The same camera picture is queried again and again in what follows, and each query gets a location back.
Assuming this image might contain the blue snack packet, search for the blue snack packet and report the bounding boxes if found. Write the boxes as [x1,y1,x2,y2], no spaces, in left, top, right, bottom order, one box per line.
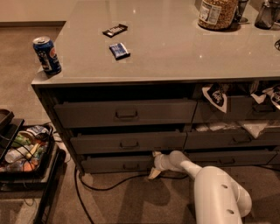
[109,43,130,60]

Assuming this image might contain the blue soda can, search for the blue soda can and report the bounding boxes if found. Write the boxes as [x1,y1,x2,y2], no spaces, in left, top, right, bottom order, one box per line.
[32,36,61,75]

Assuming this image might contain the dark glass stem object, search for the dark glass stem object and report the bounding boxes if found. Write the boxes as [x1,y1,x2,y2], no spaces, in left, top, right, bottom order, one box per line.
[234,0,249,24]

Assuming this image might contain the black white chip bag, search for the black white chip bag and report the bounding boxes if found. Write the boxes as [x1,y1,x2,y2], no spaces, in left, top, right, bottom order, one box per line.
[251,84,280,110]
[202,83,228,113]

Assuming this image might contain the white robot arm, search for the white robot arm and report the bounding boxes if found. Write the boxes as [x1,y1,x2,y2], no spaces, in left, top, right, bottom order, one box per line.
[149,150,252,224]

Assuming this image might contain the black tray of snacks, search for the black tray of snacks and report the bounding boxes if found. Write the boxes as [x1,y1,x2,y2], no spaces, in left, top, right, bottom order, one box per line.
[0,124,54,179]

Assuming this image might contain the black floor cable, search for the black floor cable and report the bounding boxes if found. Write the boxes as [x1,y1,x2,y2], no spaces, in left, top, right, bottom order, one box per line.
[73,164,280,224]

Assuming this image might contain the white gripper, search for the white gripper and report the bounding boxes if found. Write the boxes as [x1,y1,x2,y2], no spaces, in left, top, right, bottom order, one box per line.
[148,151,175,179]

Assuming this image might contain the grey drawer cabinet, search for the grey drawer cabinet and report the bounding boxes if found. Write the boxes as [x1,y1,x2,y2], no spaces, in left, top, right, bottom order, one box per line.
[32,0,280,172]

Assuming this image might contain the black candy bar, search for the black candy bar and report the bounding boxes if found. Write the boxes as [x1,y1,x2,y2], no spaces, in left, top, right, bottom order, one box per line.
[103,24,128,38]

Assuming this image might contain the black wire object on counter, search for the black wire object on counter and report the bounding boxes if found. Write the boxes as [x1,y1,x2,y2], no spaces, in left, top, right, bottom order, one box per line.
[274,39,280,51]

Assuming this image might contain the dark glass pitcher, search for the dark glass pitcher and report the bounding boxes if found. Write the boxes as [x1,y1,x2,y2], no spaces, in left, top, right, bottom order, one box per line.
[255,0,280,30]

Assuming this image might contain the black cart frame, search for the black cart frame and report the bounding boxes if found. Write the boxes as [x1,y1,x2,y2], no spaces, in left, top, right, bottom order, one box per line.
[0,108,66,224]

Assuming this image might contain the clear plastic bags in drawer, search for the clear plastic bags in drawer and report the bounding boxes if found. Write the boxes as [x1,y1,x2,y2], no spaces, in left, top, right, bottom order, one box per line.
[194,120,280,138]

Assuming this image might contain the grey drawer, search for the grey drawer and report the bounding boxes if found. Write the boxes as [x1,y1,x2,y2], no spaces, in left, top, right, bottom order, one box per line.
[70,131,186,154]
[54,99,197,128]
[192,95,280,123]
[187,150,277,167]
[81,155,153,173]
[185,129,280,150]

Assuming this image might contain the large popcorn jar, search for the large popcorn jar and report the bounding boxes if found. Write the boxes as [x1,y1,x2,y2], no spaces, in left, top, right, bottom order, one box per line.
[198,0,238,31]

